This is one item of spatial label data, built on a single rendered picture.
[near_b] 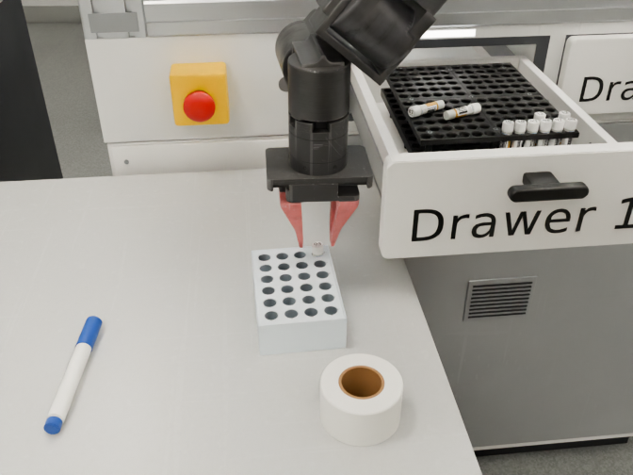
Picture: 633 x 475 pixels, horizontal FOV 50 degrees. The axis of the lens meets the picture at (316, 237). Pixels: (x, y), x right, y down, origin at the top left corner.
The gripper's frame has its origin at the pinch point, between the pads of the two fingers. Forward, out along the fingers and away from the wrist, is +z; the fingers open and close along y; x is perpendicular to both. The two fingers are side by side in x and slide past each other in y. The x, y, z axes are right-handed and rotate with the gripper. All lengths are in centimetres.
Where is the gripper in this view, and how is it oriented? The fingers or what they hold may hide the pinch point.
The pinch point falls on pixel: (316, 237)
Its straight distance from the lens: 72.5
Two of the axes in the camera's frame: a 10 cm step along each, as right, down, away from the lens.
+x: 0.8, 5.7, -8.1
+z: -0.1, 8.2, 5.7
